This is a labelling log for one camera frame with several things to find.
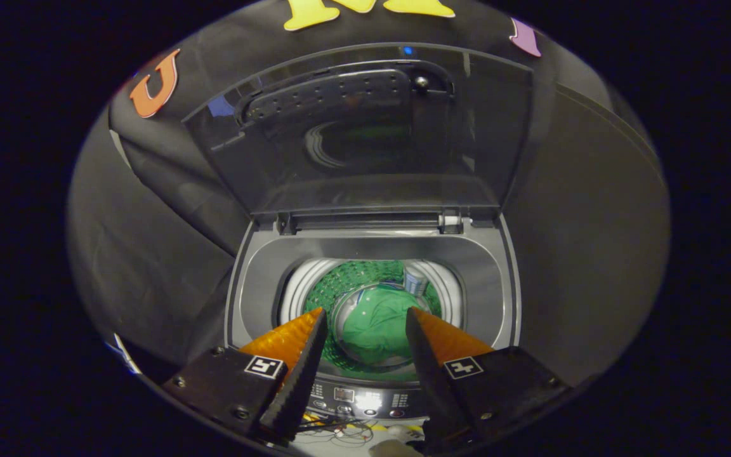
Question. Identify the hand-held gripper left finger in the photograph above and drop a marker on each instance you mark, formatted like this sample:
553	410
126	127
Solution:
299	374

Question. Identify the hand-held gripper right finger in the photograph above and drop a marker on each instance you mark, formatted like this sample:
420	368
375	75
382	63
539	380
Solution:
432	374

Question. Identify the green polo shirt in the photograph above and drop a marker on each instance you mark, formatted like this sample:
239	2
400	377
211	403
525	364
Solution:
375	327

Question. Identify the grey washing machine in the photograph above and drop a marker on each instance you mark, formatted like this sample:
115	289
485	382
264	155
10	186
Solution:
264	279

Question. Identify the dark washing machine lid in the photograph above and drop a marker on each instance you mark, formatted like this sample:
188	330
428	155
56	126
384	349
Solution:
365	184

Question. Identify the white shoe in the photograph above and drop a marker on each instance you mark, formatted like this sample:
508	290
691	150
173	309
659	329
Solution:
401	431

